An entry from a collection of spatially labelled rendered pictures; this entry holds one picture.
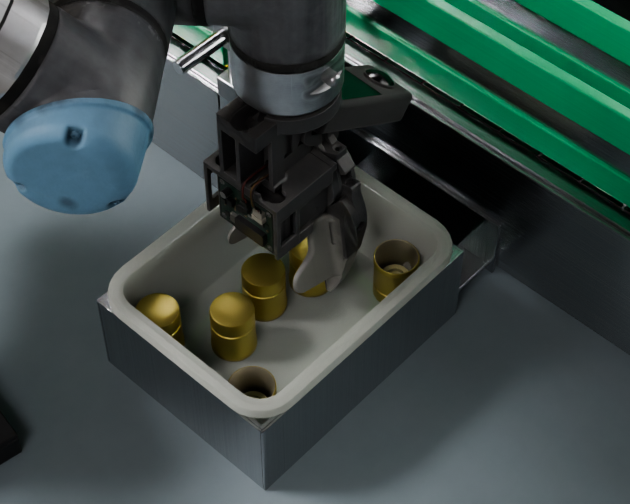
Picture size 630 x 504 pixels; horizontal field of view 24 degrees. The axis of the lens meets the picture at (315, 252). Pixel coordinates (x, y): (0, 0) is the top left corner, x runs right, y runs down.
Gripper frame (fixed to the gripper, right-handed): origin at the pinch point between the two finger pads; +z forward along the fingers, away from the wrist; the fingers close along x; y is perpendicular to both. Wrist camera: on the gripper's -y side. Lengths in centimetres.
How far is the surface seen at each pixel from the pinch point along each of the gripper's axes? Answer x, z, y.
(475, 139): 5.7, -7.3, -12.4
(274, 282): 0.5, -1.1, 4.5
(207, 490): 6.6, 5.3, 18.3
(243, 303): 0.2, -1.1, 7.6
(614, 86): 11.7, -10.5, -21.2
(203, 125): -14.2, -2.3, -2.6
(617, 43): 11.2, -14.6, -21.2
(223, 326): 0.5, -1.0, 10.0
